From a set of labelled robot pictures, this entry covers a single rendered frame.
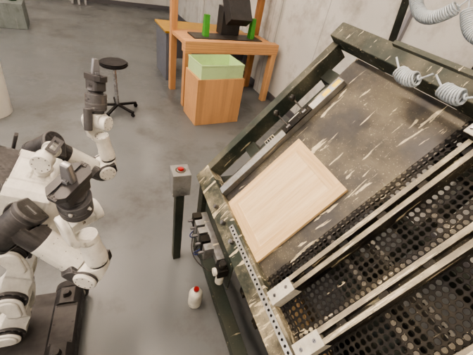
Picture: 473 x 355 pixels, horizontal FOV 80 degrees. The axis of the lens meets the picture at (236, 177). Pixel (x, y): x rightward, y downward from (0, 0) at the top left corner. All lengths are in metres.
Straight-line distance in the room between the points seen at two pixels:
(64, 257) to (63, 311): 1.12
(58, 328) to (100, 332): 0.28
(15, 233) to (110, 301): 1.40
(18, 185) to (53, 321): 1.19
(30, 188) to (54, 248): 0.23
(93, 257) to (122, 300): 1.35
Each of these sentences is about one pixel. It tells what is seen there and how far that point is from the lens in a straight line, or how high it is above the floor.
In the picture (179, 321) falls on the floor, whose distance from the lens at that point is 2.28.
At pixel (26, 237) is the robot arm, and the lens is 1.09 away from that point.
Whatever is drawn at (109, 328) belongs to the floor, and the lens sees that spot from 2.31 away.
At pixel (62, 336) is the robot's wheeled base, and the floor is 0.19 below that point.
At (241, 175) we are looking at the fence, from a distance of 1.72.
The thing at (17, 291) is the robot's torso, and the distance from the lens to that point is 1.77.
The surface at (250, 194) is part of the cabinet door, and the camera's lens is 1.65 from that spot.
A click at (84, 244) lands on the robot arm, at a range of 1.00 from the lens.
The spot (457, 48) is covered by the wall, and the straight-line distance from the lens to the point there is 3.48.
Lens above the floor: 2.08
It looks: 38 degrees down
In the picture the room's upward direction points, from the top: 12 degrees clockwise
